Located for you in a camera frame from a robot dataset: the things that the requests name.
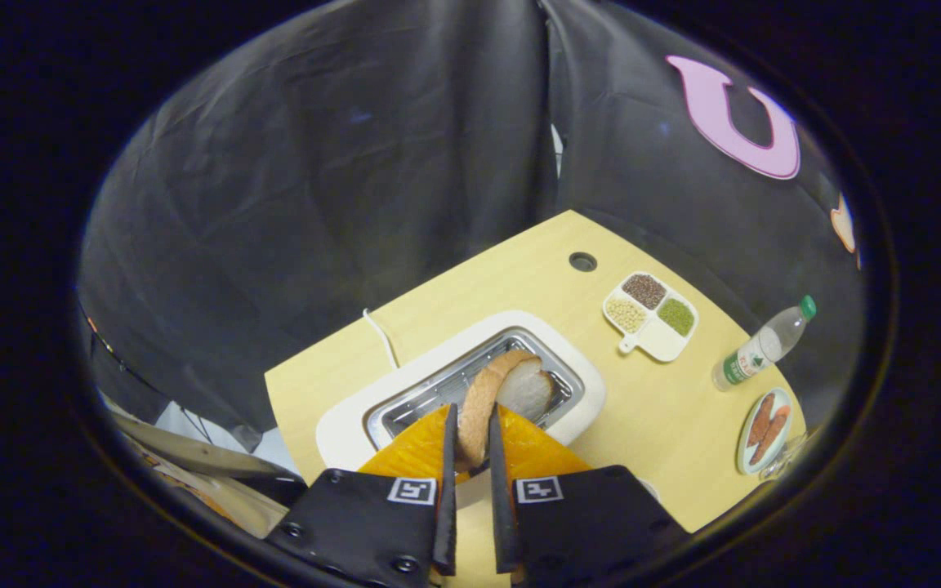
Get white divided seasoning tray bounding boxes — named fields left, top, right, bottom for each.
left=603, top=272, right=698, bottom=363

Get beige cardboard box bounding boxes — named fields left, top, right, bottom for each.
left=99, top=392, right=308, bottom=540

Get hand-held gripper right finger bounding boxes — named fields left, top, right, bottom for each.
left=487, top=403, right=689, bottom=585

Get white toaster cable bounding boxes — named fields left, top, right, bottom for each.
left=362, top=308, right=400, bottom=371

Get white toaster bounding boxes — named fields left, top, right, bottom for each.
left=315, top=310, right=607, bottom=511

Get light blue plate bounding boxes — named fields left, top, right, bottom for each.
left=736, top=388, right=795, bottom=476

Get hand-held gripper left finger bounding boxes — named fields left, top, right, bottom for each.
left=265, top=403, right=460, bottom=588

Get wire mesh utensil holder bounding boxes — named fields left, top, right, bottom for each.
left=760, top=431, right=808, bottom=480

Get black backdrop cloth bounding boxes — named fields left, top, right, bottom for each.
left=77, top=0, right=867, bottom=458

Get plain bread slice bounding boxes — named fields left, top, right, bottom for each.
left=456, top=350, right=555, bottom=471

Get clear plastic water bottle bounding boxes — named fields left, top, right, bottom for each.
left=711, top=296, right=817, bottom=393

